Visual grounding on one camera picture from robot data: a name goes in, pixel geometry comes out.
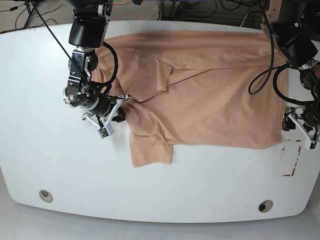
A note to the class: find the peach t-shirt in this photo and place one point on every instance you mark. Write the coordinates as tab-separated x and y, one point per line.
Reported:
191	87

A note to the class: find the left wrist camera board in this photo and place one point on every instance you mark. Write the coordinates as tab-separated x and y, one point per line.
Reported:
311	143

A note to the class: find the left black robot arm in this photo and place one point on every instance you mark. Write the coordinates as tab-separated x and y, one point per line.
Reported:
285	23

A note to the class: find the black tripod stand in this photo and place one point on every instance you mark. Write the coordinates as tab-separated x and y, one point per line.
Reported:
16	15

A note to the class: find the table cable grommet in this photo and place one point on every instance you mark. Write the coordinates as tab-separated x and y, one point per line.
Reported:
265	206
45	196

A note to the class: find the red tape rectangle marking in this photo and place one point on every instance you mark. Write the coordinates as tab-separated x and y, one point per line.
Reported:
289	157

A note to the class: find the right table cable grommet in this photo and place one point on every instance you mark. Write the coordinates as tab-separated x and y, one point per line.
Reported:
265	206

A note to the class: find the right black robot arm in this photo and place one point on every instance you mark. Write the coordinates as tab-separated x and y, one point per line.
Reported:
90	22

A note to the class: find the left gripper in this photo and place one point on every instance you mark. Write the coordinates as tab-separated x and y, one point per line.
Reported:
301	117

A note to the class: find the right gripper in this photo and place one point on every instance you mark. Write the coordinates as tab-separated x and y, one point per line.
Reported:
106	110

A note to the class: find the left table cable grommet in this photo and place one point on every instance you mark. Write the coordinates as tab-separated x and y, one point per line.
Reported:
45	196

